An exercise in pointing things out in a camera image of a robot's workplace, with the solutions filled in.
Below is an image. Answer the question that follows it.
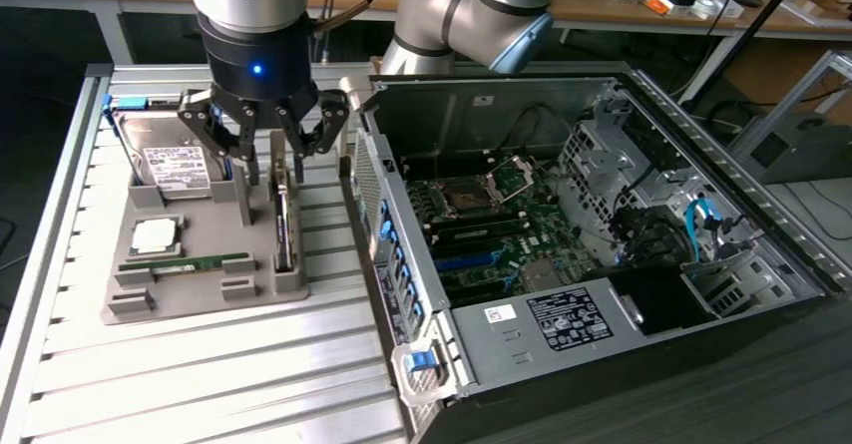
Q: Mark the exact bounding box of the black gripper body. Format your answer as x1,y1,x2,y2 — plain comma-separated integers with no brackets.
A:
197,13,321,130

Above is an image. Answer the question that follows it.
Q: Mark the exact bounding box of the black low-profile graphics card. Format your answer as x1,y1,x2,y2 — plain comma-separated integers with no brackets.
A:
268,129,300,273

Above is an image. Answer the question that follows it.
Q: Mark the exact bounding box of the beige case corner fixture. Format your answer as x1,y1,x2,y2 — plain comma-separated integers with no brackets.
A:
338,75,381,116

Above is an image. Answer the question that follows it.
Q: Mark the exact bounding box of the hard disk in blue caddy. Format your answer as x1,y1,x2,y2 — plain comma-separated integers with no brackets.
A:
100,93,234,201

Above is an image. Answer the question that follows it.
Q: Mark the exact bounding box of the silver CPU chip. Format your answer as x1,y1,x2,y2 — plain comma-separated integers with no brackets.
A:
129,217,185,258

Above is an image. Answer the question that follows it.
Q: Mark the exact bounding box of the CPU socket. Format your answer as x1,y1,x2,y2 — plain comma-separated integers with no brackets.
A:
434,179,497,214

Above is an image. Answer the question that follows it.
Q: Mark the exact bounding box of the grey plastic parts rack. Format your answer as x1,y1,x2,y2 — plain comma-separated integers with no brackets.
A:
98,129,313,326

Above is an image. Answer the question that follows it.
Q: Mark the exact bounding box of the silver socket cover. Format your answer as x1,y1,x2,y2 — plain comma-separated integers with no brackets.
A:
484,157,537,201

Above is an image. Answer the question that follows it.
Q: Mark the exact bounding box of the green RAM stick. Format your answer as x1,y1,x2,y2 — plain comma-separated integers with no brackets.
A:
136,253,249,274

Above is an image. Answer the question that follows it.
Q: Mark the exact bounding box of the blue expansion slot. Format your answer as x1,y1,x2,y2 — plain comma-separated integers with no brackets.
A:
433,252,497,271

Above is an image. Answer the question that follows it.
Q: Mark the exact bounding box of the green Dell motherboard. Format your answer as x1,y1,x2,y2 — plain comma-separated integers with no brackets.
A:
405,157,600,305

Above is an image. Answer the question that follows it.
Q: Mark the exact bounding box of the silver perforated drive cage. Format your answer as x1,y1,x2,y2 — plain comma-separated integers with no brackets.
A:
554,114,666,216

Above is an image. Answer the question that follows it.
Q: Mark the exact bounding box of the silver chipset heatsink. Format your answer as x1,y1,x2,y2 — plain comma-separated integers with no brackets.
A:
521,258,557,288

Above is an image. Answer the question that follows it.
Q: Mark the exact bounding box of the grey power supply unit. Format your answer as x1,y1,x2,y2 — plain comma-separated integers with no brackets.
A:
448,278,630,365

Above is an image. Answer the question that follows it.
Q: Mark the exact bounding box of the translucent case corner fixture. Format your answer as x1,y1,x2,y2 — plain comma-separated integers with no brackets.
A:
392,346,453,408

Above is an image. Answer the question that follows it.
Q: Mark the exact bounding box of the white small box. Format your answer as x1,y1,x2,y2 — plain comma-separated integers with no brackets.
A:
688,0,744,21

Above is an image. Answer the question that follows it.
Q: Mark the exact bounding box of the black stand pole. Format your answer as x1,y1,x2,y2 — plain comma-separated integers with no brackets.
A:
677,0,814,114

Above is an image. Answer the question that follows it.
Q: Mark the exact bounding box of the silver slotted disk bay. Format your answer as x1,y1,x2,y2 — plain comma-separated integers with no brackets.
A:
677,251,784,318

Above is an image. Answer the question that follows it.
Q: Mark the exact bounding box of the black open PC case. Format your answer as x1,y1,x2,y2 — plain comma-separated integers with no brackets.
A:
336,62,852,444

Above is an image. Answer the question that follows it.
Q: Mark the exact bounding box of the dark grey computer tower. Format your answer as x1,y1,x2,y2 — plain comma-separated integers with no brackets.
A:
748,112,852,185

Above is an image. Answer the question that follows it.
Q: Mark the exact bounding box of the blue SATA wire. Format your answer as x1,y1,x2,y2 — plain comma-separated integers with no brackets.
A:
682,197,724,265

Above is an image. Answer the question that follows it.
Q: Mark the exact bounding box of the aluminium profile frame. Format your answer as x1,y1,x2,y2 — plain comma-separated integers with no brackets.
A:
728,49,852,134

